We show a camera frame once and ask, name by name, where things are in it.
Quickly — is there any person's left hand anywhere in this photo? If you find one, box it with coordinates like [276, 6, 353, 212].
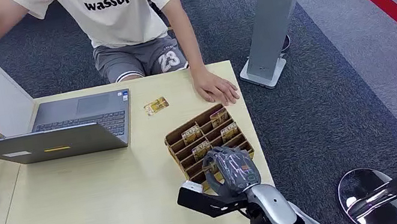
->
[190, 61, 241, 111]

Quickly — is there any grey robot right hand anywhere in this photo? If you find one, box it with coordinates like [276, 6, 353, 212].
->
[198, 140, 265, 202]

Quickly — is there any gold hotel key card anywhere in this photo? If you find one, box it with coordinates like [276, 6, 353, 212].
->
[208, 106, 232, 129]
[142, 95, 172, 117]
[180, 124, 205, 147]
[190, 139, 216, 163]
[219, 121, 243, 144]

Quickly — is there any brown cardboard card holder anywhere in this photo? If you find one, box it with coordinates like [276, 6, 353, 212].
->
[159, 98, 261, 197]

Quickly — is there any person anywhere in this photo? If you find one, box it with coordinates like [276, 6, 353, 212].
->
[0, 0, 241, 144]

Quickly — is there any grey kiosk stand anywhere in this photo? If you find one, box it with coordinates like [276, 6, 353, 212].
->
[227, 0, 329, 95]

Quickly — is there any grey open laptop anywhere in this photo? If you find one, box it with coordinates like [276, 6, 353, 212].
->
[0, 88, 139, 169]

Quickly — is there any chrome stanchion base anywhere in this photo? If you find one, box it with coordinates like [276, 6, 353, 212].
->
[334, 162, 397, 224]

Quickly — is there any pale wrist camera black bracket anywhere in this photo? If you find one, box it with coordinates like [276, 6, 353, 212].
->
[173, 171, 250, 224]

